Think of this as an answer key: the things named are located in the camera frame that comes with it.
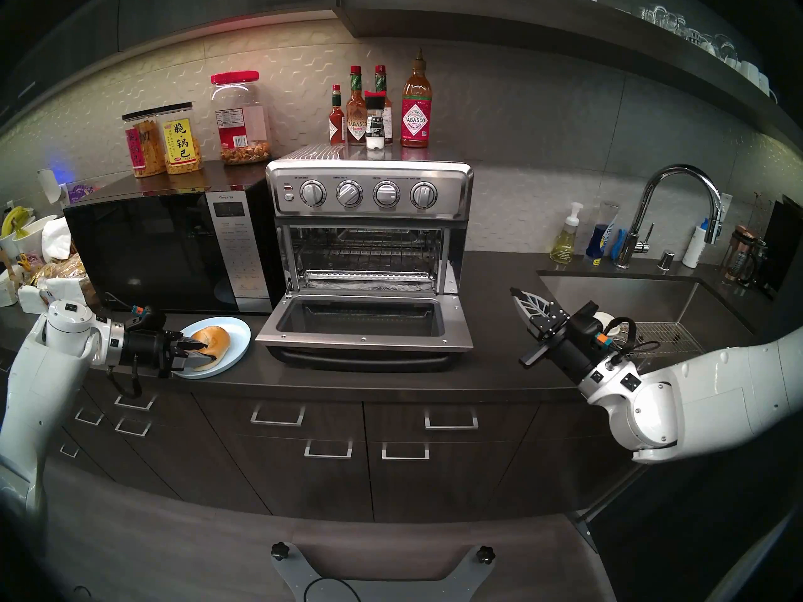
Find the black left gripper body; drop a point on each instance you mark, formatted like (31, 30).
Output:
(147, 347)

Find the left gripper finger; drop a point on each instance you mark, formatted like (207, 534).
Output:
(188, 360)
(188, 343)

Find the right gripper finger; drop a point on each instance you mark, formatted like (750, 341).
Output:
(552, 309)
(542, 326)

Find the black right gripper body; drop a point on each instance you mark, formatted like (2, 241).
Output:
(580, 350)

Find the golden bagel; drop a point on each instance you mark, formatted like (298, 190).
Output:
(216, 337)

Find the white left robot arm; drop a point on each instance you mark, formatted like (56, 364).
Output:
(37, 381)

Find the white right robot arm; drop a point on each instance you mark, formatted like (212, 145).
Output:
(709, 394)

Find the black microwave oven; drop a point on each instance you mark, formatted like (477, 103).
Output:
(157, 256)

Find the oven toast timer knob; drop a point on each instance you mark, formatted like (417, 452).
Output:
(424, 195)

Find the oven function knob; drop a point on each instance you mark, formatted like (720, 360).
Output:
(386, 194)

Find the oven temperature knob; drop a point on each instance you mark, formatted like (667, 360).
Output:
(349, 194)

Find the stainless steel toaster oven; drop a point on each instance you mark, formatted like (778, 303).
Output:
(370, 168)

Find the white lid paper coffee cup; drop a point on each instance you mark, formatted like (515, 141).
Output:
(603, 317)

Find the light blue plate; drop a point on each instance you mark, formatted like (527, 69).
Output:
(239, 350)

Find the yellow hand soap dispenser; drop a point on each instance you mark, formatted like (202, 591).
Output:
(564, 246)

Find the blue dish soap bottle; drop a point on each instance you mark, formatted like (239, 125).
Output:
(599, 240)

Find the chrome gooseneck faucet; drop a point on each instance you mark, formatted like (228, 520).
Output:
(625, 256)

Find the blue sponge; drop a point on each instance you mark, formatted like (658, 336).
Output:
(619, 246)

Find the large crumpled white paper towel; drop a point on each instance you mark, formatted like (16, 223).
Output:
(66, 288)

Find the clear bag of bread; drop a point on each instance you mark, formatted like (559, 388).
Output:
(63, 268)

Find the chrome counter cap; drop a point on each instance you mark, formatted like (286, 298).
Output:
(666, 261)

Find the small crumpled white paper towel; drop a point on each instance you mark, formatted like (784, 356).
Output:
(31, 298)

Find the white paper napkin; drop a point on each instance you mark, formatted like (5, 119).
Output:
(56, 240)

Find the white bottle blue cap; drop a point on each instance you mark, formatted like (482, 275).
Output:
(694, 249)

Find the white holder with wooden sticks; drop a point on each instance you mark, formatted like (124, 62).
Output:
(7, 287)

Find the purple snack packet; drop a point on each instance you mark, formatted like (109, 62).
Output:
(80, 194)

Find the dark lower cabinet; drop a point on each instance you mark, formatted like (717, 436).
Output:
(313, 488)

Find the dark cabinet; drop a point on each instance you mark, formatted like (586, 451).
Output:
(313, 488)
(188, 5)

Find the yellow bananas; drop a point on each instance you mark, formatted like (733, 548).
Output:
(15, 218)

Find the glass french press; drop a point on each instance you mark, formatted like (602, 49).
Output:
(743, 256)

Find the red label snack jar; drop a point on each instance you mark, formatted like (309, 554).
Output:
(141, 149)

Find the yellow label snack jar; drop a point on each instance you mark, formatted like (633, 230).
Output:
(180, 143)

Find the black star knob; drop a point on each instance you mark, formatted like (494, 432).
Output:
(280, 550)
(484, 554)

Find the red lid plastic snack jar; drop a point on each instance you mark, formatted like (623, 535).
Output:
(241, 124)

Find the large Tabasco sauce bottle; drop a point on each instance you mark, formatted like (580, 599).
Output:
(416, 121)

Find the black cap salt shaker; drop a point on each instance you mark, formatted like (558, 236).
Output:
(374, 130)

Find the small red hot sauce bottle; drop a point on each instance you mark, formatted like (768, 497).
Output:
(337, 127)

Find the green neck hot sauce bottle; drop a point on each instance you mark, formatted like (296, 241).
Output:
(356, 127)
(382, 80)

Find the clear drinking glass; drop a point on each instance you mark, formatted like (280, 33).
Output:
(676, 24)
(699, 37)
(726, 47)
(654, 15)

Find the white mug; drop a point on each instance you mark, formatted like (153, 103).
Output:
(749, 71)
(765, 83)

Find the dark upper cabinet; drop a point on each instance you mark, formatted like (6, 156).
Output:
(188, 5)

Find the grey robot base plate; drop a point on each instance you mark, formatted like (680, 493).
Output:
(295, 575)

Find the dark wall shelf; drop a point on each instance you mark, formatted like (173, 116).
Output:
(502, 24)

